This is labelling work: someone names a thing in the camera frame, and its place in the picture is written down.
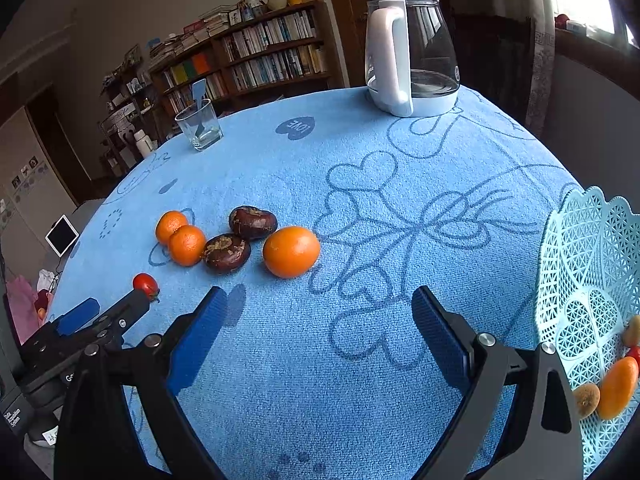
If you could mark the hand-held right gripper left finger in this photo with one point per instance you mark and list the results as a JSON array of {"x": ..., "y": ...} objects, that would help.
[{"x": 195, "y": 345}]

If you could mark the blue plastic spoon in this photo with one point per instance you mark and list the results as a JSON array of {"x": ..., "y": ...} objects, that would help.
[{"x": 199, "y": 90}]

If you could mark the yellowish orange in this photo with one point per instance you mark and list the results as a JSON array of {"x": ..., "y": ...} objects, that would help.
[{"x": 618, "y": 387}]

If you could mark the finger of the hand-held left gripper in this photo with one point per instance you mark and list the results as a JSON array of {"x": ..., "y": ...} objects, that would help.
[
  {"x": 75, "y": 317},
  {"x": 125, "y": 312}
]

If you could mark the clear drinking glass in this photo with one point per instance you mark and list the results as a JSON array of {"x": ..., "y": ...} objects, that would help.
[{"x": 200, "y": 132}]

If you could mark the small mandarin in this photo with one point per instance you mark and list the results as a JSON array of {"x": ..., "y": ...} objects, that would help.
[
  {"x": 169, "y": 225},
  {"x": 186, "y": 246}
]

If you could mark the wooden bookshelf with books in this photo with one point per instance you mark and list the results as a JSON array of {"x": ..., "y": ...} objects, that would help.
[{"x": 260, "y": 55}]

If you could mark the tan round fruit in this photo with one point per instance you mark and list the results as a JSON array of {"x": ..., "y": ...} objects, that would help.
[
  {"x": 633, "y": 331},
  {"x": 586, "y": 400}
]

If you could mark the white tablet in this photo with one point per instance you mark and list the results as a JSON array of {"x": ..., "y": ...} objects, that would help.
[{"x": 62, "y": 235}]

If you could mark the small red object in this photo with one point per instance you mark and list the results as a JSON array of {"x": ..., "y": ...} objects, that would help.
[{"x": 562, "y": 20}]

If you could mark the patterned curtain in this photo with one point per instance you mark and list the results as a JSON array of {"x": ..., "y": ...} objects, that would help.
[{"x": 542, "y": 60}]

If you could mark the red cherry tomato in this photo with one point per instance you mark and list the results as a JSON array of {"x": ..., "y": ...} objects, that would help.
[
  {"x": 146, "y": 283},
  {"x": 635, "y": 353}
]

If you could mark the cluttered storage rack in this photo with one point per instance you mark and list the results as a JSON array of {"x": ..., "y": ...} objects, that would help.
[{"x": 127, "y": 105}]

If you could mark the pink bag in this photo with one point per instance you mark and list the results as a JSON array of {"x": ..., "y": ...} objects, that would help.
[{"x": 22, "y": 302}]

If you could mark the deep orange round orange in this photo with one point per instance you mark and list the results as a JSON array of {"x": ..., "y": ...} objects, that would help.
[{"x": 291, "y": 252}]

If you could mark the dark brown water chestnut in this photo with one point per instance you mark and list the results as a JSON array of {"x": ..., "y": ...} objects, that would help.
[
  {"x": 253, "y": 221},
  {"x": 226, "y": 253}
]

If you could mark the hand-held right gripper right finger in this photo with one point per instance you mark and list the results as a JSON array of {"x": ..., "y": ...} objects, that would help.
[{"x": 442, "y": 345}]

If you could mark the light blue lattice basket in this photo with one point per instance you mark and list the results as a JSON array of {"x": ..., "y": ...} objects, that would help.
[{"x": 575, "y": 280}]

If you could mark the white thermos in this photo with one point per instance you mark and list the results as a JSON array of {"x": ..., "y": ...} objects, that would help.
[{"x": 143, "y": 144}]

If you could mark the dark wooden chair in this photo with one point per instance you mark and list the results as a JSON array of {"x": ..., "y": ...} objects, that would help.
[{"x": 490, "y": 65}]

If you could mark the blue printed tablecloth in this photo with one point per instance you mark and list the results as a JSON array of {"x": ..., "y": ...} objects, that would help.
[{"x": 310, "y": 170}]

